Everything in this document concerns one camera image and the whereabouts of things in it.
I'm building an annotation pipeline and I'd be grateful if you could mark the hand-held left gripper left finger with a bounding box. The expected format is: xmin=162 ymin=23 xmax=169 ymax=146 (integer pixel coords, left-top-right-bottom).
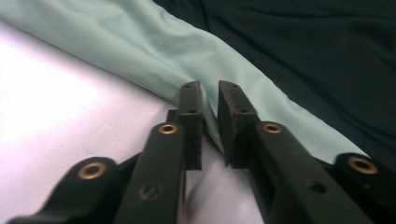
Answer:
xmin=166 ymin=80 xmax=205 ymax=172

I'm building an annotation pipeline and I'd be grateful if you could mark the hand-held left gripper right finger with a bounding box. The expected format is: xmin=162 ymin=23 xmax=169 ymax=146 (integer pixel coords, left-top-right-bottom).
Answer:
xmin=218 ymin=79 xmax=262 ymax=170

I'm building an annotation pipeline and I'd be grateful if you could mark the black and mint green shirt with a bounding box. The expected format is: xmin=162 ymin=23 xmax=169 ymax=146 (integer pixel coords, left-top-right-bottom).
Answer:
xmin=0 ymin=0 xmax=396 ymax=175

